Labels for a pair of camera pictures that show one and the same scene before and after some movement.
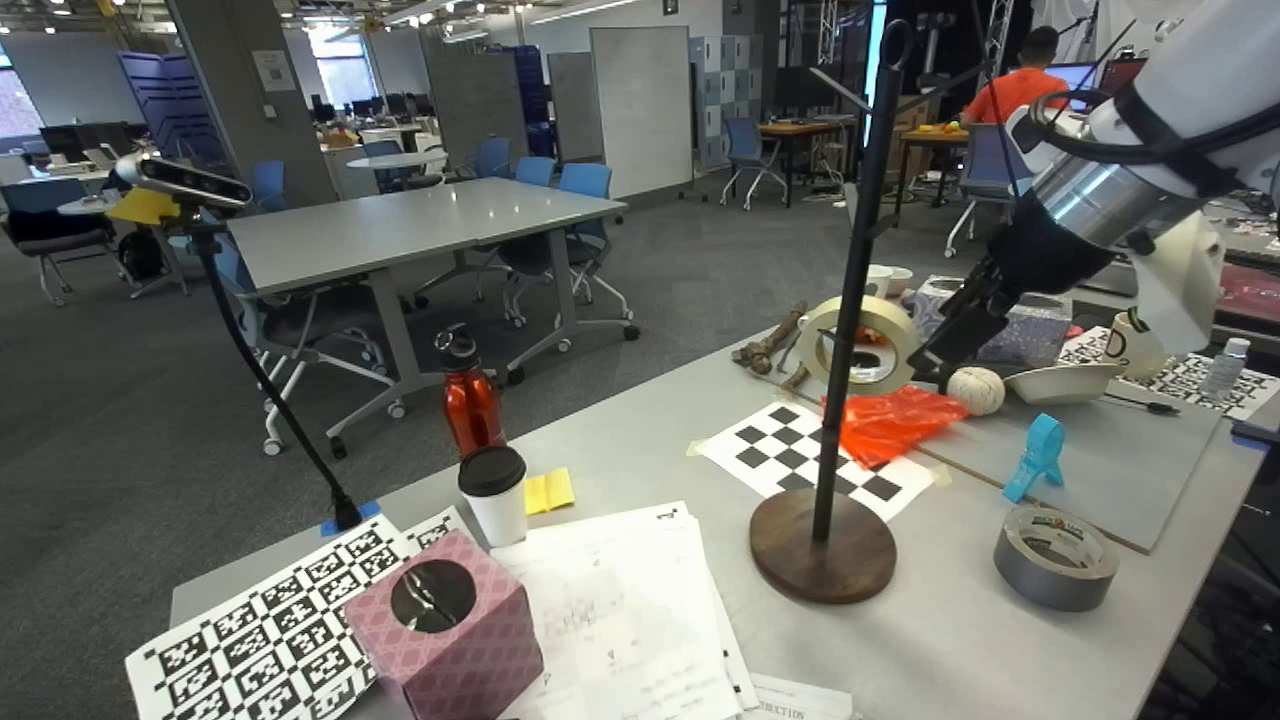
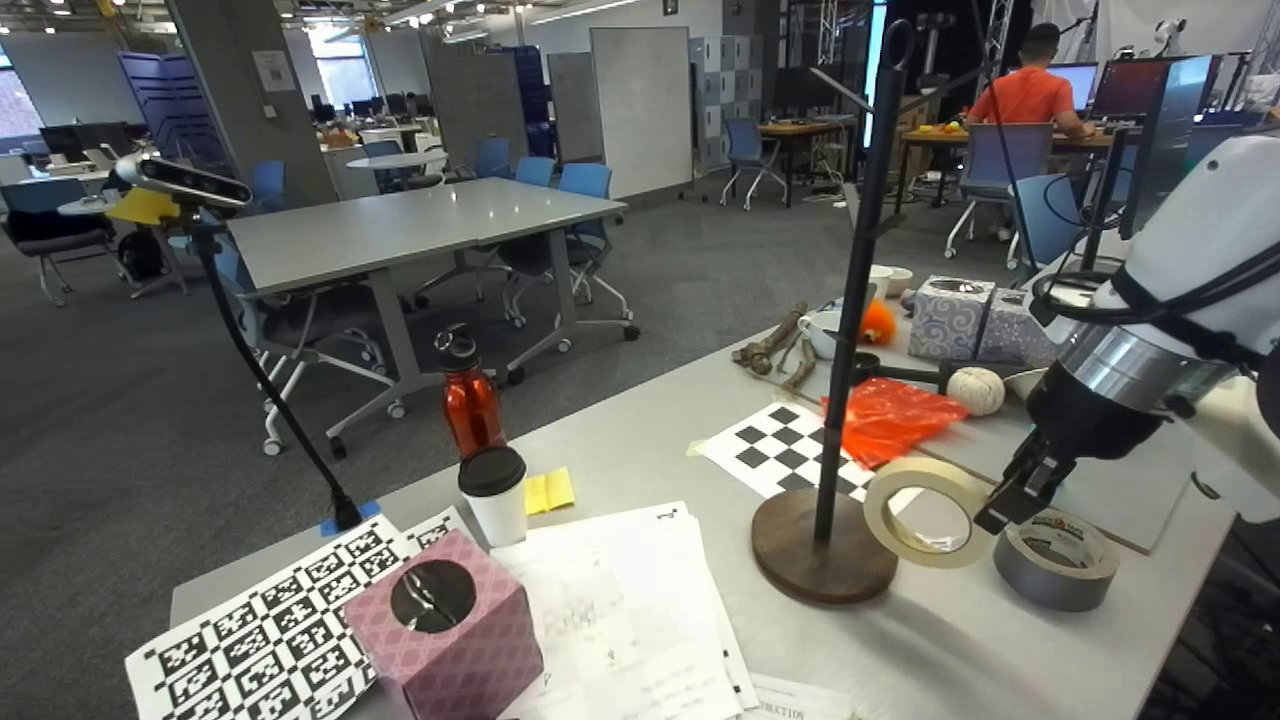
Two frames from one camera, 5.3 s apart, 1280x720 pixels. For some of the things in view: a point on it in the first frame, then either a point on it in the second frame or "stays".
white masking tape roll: (880, 345) → (923, 474)
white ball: (979, 388) stays
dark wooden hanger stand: (828, 545) stays
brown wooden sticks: (765, 354) stays
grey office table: (373, 235) stays
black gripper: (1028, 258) → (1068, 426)
